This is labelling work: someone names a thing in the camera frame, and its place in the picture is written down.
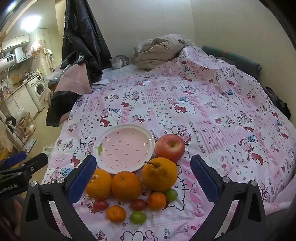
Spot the teal headboard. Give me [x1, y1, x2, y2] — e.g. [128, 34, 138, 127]
[202, 45, 263, 77]

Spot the small tangerine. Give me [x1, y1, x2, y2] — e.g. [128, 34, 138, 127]
[147, 192, 167, 210]
[106, 205, 127, 223]

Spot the wooden rack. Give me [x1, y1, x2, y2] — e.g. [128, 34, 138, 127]
[15, 112, 37, 142]

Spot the grey cat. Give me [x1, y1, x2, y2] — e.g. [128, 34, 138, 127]
[110, 55, 130, 69]

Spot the round orange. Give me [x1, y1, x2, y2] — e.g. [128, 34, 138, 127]
[111, 171, 142, 201]
[85, 168, 113, 200]

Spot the small green tomato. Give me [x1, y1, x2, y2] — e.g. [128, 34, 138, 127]
[165, 188, 178, 202]
[131, 211, 147, 224]

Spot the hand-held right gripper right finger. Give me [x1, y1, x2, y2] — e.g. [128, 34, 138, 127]
[190, 154, 266, 241]

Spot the pink strawberry print plate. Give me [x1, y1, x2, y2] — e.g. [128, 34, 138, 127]
[93, 124, 155, 174]

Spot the red apple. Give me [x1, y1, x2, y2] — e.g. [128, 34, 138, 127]
[154, 134, 186, 164]

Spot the white appliance with display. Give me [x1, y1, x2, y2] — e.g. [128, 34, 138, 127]
[0, 54, 16, 68]

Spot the beige rolled quilt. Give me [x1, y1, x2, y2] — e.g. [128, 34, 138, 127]
[132, 34, 200, 70]

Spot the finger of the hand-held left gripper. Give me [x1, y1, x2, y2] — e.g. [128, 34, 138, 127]
[13, 153, 49, 174]
[0, 152, 27, 169]

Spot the black plastic sheet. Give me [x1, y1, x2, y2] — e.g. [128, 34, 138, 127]
[60, 0, 113, 84]

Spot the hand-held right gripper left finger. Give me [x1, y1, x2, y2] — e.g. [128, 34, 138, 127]
[20, 155, 97, 241]

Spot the pink cloth with black trim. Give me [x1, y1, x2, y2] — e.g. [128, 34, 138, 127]
[45, 62, 93, 127]

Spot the floor scale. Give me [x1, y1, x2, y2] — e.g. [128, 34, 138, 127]
[23, 138, 36, 152]

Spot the white wall cabinet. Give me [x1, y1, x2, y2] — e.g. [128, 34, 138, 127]
[2, 35, 30, 51]

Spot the pink cartoon printed blanket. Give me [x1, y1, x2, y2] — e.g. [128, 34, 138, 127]
[44, 45, 296, 241]

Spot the red cherry tomato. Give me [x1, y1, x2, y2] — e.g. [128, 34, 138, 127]
[130, 199, 148, 211]
[92, 200, 109, 210]

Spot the large bumpy orange with stem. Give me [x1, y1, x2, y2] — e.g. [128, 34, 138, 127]
[142, 157, 178, 192]

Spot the dark clothes pile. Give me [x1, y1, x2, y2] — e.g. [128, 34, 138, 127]
[265, 86, 291, 120]

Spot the pink hanging plastic bag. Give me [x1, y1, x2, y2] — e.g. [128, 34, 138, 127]
[30, 40, 43, 57]

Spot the white washing machine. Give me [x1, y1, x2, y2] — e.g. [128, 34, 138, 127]
[25, 76, 47, 113]

